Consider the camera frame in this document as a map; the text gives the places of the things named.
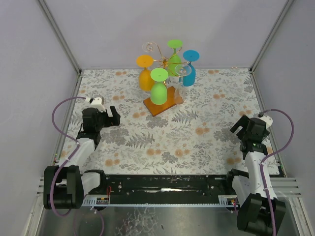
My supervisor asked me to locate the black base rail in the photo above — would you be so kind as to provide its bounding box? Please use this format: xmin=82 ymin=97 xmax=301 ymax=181
xmin=79 ymin=174 xmax=254 ymax=206

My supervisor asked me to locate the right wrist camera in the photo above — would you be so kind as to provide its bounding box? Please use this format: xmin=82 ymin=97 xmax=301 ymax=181
xmin=259 ymin=116 xmax=273 ymax=129

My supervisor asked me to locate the green wine glass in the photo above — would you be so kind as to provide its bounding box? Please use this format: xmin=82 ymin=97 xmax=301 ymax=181
xmin=166 ymin=39 xmax=183 ymax=76
xmin=150 ymin=68 xmax=168 ymax=105

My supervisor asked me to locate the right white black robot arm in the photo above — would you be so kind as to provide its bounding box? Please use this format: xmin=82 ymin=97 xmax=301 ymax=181
xmin=227 ymin=115 xmax=286 ymax=236

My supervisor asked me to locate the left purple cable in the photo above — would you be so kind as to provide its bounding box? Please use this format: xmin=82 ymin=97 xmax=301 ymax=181
xmin=50 ymin=96 xmax=105 ymax=236

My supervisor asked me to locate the purple cable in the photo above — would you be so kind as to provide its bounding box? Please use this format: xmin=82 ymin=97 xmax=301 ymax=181
xmin=50 ymin=96 xmax=105 ymax=236
xmin=232 ymin=109 xmax=295 ymax=236

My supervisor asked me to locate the front green wine glass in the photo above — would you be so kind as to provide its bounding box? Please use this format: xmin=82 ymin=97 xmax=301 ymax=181
xmin=150 ymin=68 xmax=168 ymax=105

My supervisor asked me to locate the blue wine glass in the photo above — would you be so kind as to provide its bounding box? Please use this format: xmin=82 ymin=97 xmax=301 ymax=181
xmin=183 ymin=50 xmax=200 ymax=87

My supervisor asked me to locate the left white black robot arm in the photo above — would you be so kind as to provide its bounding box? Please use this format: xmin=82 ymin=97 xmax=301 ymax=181
xmin=43 ymin=106 xmax=121 ymax=209

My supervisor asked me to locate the floral table mat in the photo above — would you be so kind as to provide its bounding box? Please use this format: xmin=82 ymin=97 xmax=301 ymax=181
xmin=55 ymin=67 xmax=282 ymax=176

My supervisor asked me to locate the orange wine glass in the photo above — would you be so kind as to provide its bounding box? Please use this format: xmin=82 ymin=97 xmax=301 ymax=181
xmin=136 ymin=55 xmax=154 ymax=91

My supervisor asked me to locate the right grey cable duct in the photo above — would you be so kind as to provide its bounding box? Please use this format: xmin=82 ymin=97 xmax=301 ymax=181
xmin=218 ymin=195 xmax=237 ymax=207

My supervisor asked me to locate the back green wine glass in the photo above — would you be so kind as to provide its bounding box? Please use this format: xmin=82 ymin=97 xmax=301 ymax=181
xmin=166 ymin=39 xmax=183 ymax=76

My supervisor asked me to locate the gold wire glass rack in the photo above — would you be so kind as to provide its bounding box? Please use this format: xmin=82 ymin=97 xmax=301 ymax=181
xmin=154 ymin=43 xmax=188 ymax=70

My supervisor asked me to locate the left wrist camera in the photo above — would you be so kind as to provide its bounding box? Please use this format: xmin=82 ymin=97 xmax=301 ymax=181
xmin=89 ymin=97 xmax=105 ymax=112

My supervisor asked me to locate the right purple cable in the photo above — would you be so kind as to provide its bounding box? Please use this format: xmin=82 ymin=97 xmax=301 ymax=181
xmin=232 ymin=109 xmax=295 ymax=236

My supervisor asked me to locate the orange wooden rack base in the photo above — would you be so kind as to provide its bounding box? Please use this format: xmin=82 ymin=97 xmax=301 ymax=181
xmin=143 ymin=86 xmax=178 ymax=117

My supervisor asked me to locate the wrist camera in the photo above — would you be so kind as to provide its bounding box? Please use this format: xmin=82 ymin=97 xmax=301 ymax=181
xmin=89 ymin=97 xmax=105 ymax=112
xmin=259 ymin=116 xmax=273 ymax=129

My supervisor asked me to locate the left grey cable duct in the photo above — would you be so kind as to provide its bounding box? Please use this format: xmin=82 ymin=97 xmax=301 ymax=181
xmin=81 ymin=195 xmax=110 ymax=207

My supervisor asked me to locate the grey cable duct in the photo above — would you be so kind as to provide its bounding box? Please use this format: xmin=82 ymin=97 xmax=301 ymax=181
xmin=81 ymin=195 xmax=110 ymax=207
xmin=218 ymin=195 xmax=237 ymax=207

